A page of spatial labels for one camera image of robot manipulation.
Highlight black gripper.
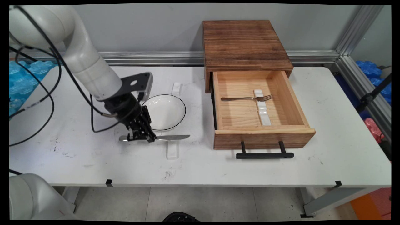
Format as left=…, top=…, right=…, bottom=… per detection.
left=104, top=93, right=157, bottom=143

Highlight silver table knife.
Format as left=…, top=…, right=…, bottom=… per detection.
left=119, top=134, right=191, bottom=142

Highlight white bowl with black rim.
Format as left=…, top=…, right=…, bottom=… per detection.
left=142, top=94, right=187, bottom=132

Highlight black object on floor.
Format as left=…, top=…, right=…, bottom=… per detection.
left=162, top=212, right=201, bottom=222

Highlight grey table leg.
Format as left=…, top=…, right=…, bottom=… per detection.
left=300, top=187, right=380, bottom=218
left=61, top=187, right=80, bottom=213

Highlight silver fork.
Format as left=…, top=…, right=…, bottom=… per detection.
left=221, top=94, right=273, bottom=102

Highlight light wooden drawer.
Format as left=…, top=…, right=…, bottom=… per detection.
left=211, top=70, right=316, bottom=150

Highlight blue bubble wrap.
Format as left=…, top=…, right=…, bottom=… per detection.
left=9, top=60, right=59, bottom=117

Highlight dark wooden cabinet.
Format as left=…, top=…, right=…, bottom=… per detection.
left=202, top=20, right=294, bottom=93

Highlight black stand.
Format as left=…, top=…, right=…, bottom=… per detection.
left=356, top=73, right=392, bottom=113

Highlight red plastic bag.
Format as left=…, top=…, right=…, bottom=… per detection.
left=363, top=117, right=385, bottom=143

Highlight blue plastic bags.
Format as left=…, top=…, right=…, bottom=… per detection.
left=356, top=60, right=392, bottom=106

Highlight orange box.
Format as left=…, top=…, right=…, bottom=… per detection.
left=350, top=187, right=392, bottom=220

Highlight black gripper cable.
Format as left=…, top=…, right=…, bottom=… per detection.
left=12, top=6, right=119, bottom=118

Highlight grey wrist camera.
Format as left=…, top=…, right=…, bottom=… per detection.
left=137, top=72, right=153, bottom=102

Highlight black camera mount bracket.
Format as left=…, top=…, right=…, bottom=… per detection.
left=120, top=72, right=150, bottom=95

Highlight black camera cable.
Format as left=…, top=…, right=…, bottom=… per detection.
left=9, top=46, right=124, bottom=147

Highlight horizontal aluminium frame rail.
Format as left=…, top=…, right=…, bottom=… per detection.
left=9, top=50, right=339, bottom=67

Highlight black drawer handle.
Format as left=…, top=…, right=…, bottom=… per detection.
left=236, top=141, right=294, bottom=159

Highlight sloping aluminium frame rail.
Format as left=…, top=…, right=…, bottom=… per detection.
left=331, top=56, right=392, bottom=144

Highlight upright aluminium frame post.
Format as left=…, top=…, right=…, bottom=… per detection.
left=336, top=5, right=385, bottom=57

